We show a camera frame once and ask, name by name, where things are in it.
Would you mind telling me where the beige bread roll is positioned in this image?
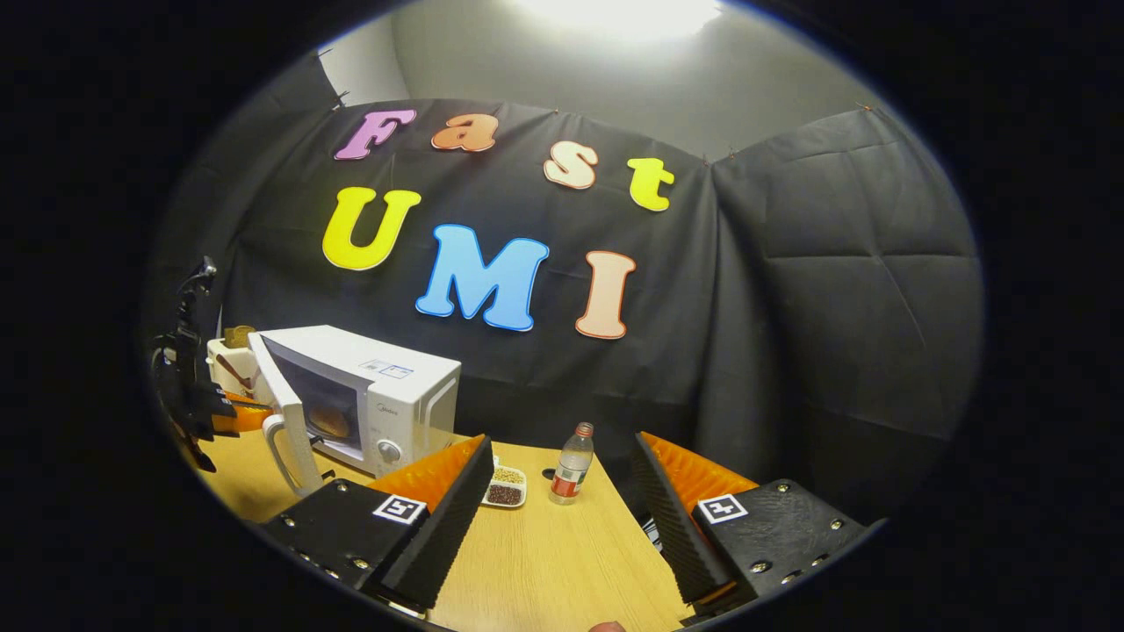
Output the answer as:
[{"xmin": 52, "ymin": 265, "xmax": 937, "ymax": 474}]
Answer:
[{"xmin": 307, "ymin": 406, "xmax": 352, "ymax": 440}]

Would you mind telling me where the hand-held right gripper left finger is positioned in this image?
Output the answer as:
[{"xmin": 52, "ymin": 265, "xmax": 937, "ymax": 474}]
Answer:
[{"xmin": 262, "ymin": 434, "xmax": 495, "ymax": 614}]

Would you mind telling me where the white divided bean dish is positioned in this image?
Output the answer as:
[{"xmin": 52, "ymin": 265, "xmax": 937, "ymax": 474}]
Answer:
[{"xmin": 480, "ymin": 455, "xmax": 529, "ymax": 510}]

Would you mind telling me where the white toaster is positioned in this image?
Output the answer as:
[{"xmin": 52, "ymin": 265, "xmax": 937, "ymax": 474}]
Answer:
[{"xmin": 205, "ymin": 336, "xmax": 260, "ymax": 396}]

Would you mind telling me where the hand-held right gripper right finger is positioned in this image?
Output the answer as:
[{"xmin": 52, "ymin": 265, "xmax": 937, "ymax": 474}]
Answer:
[{"xmin": 632, "ymin": 431, "xmax": 879, "ymax": 615}]

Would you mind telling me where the clear plastic bottle red label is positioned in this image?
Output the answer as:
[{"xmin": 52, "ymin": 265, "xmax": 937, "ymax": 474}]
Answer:
[{"xmin": 549, "ymin": 422, "xmax": 595, "ymax": 506}]

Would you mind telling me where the white microwave oven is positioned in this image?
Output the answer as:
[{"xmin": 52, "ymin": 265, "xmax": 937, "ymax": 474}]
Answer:
[{"xmin": 248, "ymin": 325, "xmax": 463, "ymax": 499}]

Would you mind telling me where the black backdrop cloth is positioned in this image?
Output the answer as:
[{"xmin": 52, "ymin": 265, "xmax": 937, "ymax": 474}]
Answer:
[{"xmin": 145, "ymin": 53, "xmax": 984, "ymax": 528}]

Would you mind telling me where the large ceiling light panel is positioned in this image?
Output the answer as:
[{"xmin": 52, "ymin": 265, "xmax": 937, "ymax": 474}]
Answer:
[{"xmin": 518, "ymin": 0, "xmax": 725, "ymax": 40}]

